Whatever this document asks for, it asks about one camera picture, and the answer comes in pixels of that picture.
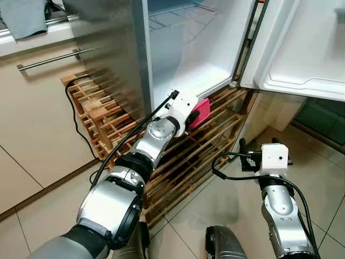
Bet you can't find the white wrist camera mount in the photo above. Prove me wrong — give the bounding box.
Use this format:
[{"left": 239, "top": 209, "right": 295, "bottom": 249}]
[
  {"left": 260, "top": 143, "right": 292, "bottom": 177},
  {"left": 167, "top": 89, "right": 199, "bottom": 133}
]

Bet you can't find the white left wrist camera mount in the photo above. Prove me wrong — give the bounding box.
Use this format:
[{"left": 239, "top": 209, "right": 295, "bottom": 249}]
[{"left": 167, "top": 89, "right": 199, "bottom": 133}]

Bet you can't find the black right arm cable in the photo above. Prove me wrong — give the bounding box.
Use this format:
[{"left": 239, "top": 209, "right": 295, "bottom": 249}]
[{"left": 211, "top": 152, "right": 319, "bottom": 259}]

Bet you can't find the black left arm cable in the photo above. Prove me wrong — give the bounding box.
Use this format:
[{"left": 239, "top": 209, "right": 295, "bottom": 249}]
[{"left": 89, "top": 89, "right": 180, "bottom": 189}]

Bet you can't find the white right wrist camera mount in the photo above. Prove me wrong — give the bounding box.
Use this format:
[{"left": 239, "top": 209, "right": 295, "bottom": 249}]
[{"left": 260, "top": 143, "right": 292, "bottom": 177}]

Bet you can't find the fridge wire shelf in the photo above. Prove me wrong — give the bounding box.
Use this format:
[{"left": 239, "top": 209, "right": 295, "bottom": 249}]
[{"left": 148, "top": 3, "right": 216, "bottom": 30}]

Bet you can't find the wooden wine rack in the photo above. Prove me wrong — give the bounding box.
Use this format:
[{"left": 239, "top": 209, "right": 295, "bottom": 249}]
[{"left": 61, "top": 70, "right": 254, "bottom": 224}]

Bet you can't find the steel drawer handle bar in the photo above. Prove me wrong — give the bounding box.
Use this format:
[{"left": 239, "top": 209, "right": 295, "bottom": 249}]
[{"left": 16, "top": 46, "right": 100, "bottom": 71}]

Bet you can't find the robot right leg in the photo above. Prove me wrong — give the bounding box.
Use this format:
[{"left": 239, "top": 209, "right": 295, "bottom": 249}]
[{"left": 205, "top": 226, "right": 249, "bottom": 259}]

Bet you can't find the pink box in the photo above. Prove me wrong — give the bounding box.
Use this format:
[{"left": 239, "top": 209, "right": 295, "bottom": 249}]
[{"left": 186, "top": 98, "right": 211, "bottom": 131}]

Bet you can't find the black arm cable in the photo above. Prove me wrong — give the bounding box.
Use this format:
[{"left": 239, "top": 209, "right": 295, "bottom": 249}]
[
  {"left": 211, "top": 152, "right": 319, "bottom": 259},
  {"left": 89, "top": 89, "right": 180, "bottom": 189}
]

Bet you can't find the grey cloth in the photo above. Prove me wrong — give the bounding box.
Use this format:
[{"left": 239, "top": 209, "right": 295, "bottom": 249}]
[{"left": 0, "top": 0, "right": 48, "bottom": 40}]

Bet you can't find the stainless steel fridge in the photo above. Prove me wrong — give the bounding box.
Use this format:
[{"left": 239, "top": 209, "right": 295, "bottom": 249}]
[{"left": 65, "top": 0, "right": 345, "bottom": 122}]

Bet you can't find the green glass sliding door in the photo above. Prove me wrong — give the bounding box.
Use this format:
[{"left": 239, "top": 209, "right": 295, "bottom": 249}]
[{"left": 294, "top": 97, "right": 345, "bottom": 146}]

